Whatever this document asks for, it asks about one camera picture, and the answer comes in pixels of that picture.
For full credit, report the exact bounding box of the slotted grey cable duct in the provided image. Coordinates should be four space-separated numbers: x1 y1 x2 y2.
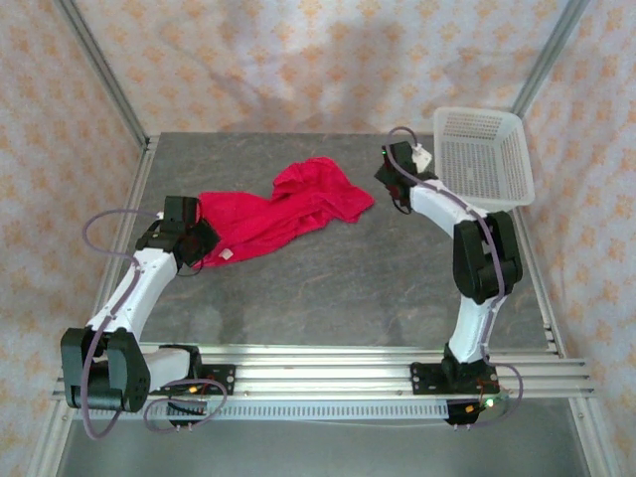
74 399 451 422

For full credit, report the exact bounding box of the red t-shirt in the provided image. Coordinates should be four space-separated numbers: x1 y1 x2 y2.
191 156 377 270

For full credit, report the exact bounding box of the aluminium frame post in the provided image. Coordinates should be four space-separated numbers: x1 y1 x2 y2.
511 0 592 118
54 0 150 145

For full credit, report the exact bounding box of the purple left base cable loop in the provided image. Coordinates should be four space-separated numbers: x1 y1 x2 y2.
142 378 230 434

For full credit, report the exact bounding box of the aluminium base rail beam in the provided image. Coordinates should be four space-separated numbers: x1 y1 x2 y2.
52 342 595 401

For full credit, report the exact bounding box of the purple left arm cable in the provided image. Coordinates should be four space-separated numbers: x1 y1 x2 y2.
81 208 165 441

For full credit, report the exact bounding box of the white perforated plastic basket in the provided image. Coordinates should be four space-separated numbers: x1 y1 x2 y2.
431 106 537 213

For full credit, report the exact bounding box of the aluminium table side rail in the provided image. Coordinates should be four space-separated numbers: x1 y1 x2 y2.
514 208 622 477
24 136 161 477

